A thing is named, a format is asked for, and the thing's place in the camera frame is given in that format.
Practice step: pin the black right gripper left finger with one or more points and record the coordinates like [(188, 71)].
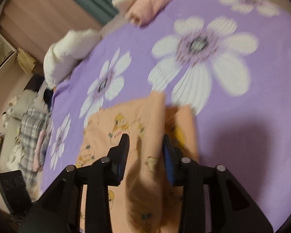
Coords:
[(59, 207)]

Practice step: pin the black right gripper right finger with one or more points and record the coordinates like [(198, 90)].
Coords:
[(231, 208)]

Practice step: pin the orange cartoon print garment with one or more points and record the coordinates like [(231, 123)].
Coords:
[(144, 201)]

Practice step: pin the dark clothing pile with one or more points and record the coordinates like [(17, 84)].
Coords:
[(43, 99)]

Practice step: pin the grey plaid cloth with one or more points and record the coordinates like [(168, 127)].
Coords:
[(26, 155)]

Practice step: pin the beige sofa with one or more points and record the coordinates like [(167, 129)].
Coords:
[(9, 143)]

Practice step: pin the grey cushion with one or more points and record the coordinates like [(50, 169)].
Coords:
[(23, 103)]

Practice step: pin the stack of tan books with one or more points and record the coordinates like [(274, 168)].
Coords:
[(26, 61)]

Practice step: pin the white fluffy blanket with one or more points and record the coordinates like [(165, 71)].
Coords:
[(63, 55)]

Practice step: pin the purple floral bed sheet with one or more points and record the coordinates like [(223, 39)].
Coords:
[(229, 60)]

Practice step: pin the pink folded garment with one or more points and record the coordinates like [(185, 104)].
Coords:
[(142, 12)]

